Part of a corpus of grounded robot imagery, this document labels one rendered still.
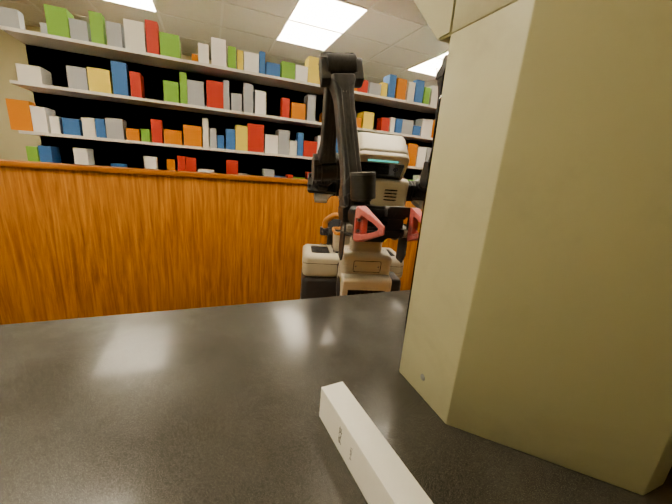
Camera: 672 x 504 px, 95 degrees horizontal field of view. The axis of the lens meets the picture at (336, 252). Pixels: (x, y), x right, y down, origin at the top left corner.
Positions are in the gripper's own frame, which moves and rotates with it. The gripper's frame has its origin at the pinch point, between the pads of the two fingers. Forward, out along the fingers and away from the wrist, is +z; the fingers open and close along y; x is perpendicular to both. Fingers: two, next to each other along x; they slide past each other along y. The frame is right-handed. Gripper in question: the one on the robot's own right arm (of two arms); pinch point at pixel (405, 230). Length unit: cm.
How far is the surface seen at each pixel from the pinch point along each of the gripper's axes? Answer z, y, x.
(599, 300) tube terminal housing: 29.3, 3.1, 1.4
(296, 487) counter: 23.0, -24.8, 21.4
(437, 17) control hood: 8.1, -4.9, -28.8
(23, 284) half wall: -186, -139, 69
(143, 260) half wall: -186, -76, 56
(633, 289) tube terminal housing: 30.9, 4.7, -0.2
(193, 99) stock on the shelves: -234, -43, -57
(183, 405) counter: 8.6, -35.9, 21.0
